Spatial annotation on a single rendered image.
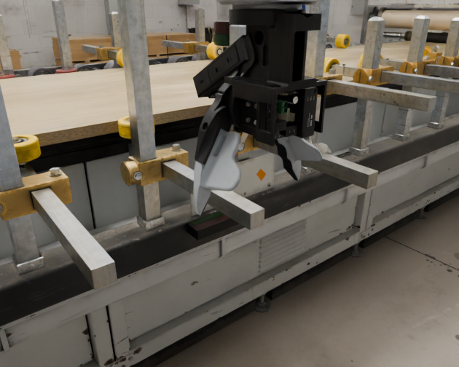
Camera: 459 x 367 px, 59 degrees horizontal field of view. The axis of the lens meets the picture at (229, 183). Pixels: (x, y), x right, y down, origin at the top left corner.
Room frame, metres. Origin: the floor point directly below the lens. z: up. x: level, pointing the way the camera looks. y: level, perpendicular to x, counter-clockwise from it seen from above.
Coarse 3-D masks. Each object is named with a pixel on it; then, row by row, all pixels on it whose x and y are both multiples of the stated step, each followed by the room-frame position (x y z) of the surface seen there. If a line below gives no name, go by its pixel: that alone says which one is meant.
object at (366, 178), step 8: (256, 144) 0.91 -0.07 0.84; (264, 144) 0.89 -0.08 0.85; (272, 152) 0.87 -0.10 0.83; (304, 160) 0.79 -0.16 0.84; (328, 160) 0.75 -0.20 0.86; (336, 160) 0.74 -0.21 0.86; (344, 160) 0.74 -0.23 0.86; (320, 168) 0.76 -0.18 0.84; (328, 168) 0.74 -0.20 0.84; (336, 168) 0.73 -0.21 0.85; (344, 168) 0.71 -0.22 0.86; (352, 168) 0.70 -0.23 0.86; (360, 168) 0.70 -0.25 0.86; (368, 168) 0.70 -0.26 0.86; (336, 176) 0.73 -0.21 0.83; (344, 176) 0.71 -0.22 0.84; (352, 176) 0.70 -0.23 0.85; (360, 176) 0.69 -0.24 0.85; (368, 176) 0.67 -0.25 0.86; (376, 176) 0.69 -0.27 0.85; (360, 184) 0.68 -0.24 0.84; (368, 184) 0.67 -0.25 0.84
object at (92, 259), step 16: (32, 192) 0.61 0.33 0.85; (48, 192) 0.61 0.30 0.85; (48, 208) 0.55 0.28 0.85; (64, 208) 0.55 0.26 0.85; (48, 224) 0.54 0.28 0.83; (64, 224) 0.50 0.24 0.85; (80, 224) 0.50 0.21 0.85; (64, 240) 0.48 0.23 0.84; (80, 240) 0.46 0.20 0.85; (80, 256) 0.42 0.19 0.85; (96, 256) 0.42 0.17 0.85; (96, 272) 0.40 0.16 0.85; (112, 272) 0.41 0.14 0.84; (96, 288) 0.40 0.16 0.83
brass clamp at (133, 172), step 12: (156, 156) 0.78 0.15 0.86; (168, 156) 0.78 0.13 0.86; (180, 156) 0.79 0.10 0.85; (120, 168) 0.76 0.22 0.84; (132, 168) 0.73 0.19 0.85; (144, 168) 0.74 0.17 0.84; (156, 168) 0.76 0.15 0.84; (132, 180) 0.73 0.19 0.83; (144, 180) 0.74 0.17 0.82; (156, 180) 0.76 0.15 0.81
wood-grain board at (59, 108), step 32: (160, 64) 1.85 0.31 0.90; (192, 64) 1.85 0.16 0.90; (352, 64) 1.85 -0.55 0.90; (32, 96) 1.16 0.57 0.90; (64, 96) 1.16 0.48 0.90; (96, 96) 1.16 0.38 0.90; (160, 96) 1.16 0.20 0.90; (192, 96) 1.16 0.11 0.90; (32, 128) 0.83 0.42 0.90; (64, 128) 0.83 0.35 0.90; (96, 128) 0.87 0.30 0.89
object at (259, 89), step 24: (240, 24) 0.38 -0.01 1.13; (264, 24) 0.37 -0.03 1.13; (288, 24) 0.36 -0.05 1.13; (312, 24) 0.37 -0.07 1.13; (264, 48) 0.39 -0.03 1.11; (288, 48) 0.36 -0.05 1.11; (240, 72) 0.42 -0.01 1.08; (264, 72) 0.39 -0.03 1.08; (288, 72) 0.36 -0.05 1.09; (240, 96) 0.38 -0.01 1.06; (264, 96) 0.36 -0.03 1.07; (288, 96) 0.38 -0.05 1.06; (312, 96) 0.38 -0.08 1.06; (240, 120) 0.40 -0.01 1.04; (264, 120) 0.37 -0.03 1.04; (288, 120) 0.38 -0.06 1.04; (312, 120) 0.38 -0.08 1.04
